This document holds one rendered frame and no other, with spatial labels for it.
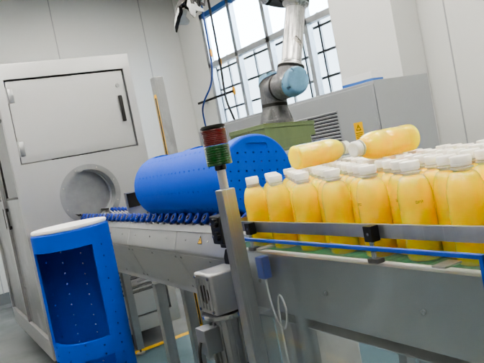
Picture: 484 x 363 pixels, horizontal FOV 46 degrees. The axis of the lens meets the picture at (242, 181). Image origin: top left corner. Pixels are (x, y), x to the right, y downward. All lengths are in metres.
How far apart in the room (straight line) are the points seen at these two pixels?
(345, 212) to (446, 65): 3.49
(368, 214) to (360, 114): 2.38
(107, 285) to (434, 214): 1.33
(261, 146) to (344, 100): 1.78
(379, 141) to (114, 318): 1.22
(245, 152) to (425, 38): 3.13
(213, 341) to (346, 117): 2.30
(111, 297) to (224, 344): 0.63
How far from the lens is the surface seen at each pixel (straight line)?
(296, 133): 2.44
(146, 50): 7.71
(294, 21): 2.51
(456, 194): 1.10
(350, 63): 5.02
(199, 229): 2.20
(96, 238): 2.16
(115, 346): 2.23
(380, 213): 1.27
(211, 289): 1.64
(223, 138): 1.40
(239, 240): 1.42
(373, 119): 3.56
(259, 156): 1.97
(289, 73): 2.40
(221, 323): 1.69
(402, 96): 3.72
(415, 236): 1.17
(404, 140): 1.50
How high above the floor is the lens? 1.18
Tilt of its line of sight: 3 degrees down
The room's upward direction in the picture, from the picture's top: 11 degrees counter-clockwise
